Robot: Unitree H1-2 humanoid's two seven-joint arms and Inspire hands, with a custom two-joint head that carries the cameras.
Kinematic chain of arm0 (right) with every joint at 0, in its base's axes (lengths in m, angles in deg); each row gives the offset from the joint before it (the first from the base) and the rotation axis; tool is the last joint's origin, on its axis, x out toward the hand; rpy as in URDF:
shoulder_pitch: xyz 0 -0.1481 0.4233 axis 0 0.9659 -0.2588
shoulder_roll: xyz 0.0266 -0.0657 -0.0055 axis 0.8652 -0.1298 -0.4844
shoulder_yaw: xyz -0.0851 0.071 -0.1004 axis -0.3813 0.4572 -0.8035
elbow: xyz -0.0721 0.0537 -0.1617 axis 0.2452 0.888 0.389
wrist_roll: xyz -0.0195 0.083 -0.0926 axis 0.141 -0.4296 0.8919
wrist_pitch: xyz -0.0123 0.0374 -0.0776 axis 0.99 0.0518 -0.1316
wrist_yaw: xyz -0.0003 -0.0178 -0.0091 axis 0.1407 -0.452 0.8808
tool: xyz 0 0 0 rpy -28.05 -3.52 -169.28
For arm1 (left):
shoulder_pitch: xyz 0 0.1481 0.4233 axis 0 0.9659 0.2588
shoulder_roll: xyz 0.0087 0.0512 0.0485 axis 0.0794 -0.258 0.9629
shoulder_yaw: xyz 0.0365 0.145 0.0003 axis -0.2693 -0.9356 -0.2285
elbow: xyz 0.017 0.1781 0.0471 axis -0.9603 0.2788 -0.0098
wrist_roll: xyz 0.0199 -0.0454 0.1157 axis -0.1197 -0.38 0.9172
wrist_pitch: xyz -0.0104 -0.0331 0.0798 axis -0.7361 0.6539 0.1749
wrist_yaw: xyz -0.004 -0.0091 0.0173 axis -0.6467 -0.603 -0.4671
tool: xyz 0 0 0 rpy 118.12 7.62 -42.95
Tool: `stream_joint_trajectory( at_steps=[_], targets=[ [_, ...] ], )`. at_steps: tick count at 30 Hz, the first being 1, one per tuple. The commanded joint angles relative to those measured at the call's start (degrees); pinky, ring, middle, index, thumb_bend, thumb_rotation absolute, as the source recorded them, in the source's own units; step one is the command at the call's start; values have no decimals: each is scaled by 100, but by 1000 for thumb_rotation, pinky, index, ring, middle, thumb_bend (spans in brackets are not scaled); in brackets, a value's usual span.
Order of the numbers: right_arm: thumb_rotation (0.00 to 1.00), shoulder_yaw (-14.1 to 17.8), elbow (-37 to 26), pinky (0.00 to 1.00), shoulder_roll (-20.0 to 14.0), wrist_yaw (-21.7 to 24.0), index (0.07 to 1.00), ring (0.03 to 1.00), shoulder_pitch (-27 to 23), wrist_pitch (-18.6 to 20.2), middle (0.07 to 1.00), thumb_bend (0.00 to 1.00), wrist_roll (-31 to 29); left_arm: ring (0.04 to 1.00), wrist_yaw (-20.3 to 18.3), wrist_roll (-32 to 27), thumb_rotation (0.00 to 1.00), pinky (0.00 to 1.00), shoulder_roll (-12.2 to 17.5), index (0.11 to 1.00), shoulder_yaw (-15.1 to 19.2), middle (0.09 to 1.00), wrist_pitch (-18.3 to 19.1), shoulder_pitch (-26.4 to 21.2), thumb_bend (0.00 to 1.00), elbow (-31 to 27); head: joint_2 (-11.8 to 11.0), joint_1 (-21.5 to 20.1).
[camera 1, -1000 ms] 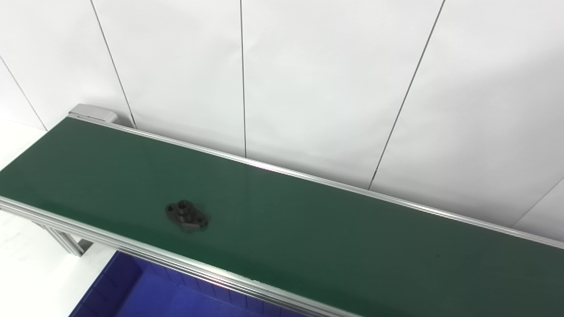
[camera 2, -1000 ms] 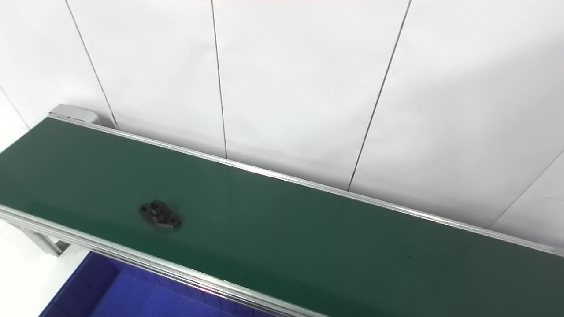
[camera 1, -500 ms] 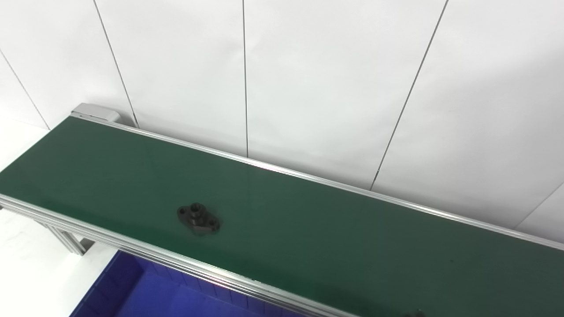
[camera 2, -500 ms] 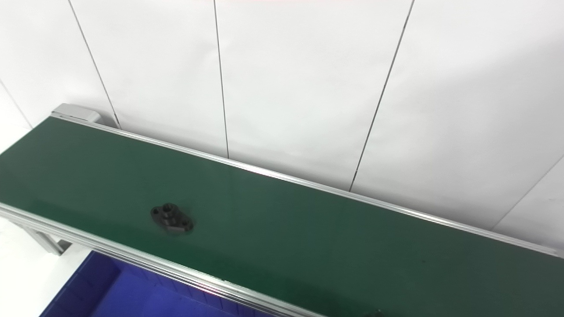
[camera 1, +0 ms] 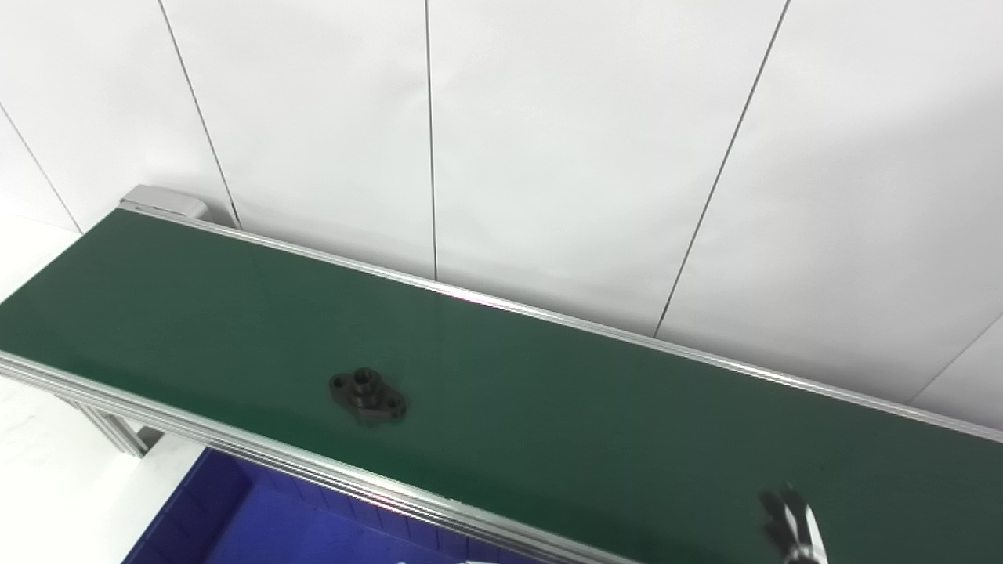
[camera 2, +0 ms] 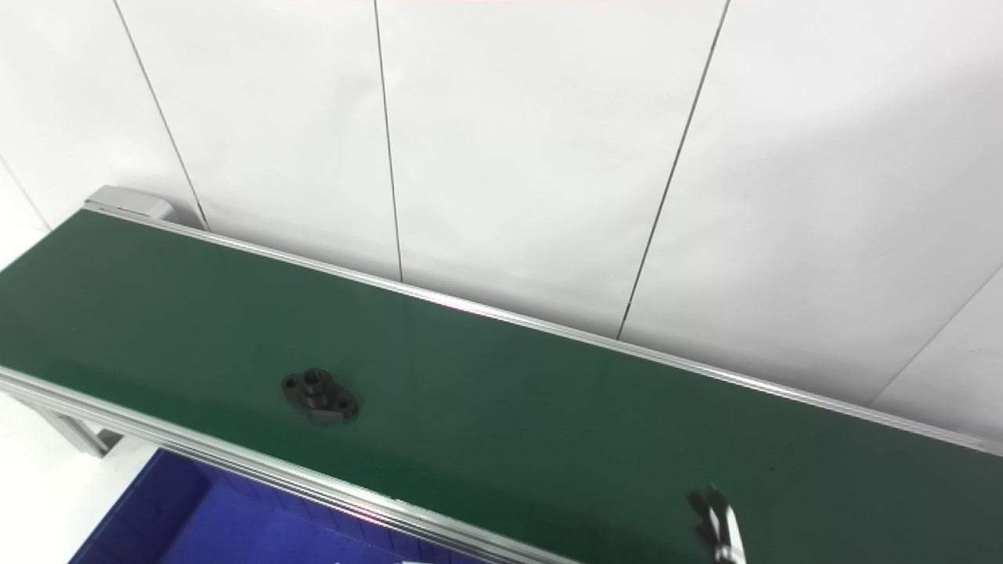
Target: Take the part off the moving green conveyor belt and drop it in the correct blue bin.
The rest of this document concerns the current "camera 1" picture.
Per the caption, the green conveyor belt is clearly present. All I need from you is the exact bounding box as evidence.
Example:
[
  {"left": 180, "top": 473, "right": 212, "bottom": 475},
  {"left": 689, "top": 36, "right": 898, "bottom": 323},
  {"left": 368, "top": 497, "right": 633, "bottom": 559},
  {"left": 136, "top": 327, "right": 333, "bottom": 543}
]
[
  {"left": 0, "top": 184, "right": 1003, "bottom": 564},
  {"left": 0, "top": 208, "right": 1003, "bottom": 564}
]

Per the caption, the black flanged metal part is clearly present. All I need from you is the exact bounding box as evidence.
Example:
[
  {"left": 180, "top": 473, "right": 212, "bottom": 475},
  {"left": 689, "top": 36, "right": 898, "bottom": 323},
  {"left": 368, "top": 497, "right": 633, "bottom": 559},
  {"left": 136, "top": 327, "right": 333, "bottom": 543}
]
[{"left": 328, "top": 367, "right": 409, "bottom": 425}]

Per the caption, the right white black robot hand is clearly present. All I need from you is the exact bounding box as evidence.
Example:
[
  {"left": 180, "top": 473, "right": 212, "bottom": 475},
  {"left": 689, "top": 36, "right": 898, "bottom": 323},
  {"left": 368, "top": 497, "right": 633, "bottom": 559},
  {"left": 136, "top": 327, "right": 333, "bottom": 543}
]
[{"left": 759, "top": 484, "right": 830, "bottom": 564}]

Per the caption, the blue plastic bin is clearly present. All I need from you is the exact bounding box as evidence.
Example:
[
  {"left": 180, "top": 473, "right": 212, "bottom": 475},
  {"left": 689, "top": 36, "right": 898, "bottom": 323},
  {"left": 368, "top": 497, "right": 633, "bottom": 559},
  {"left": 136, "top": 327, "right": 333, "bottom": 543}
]
[{"left": 121, "top": 446, "right": 549, "bottom": 564}]

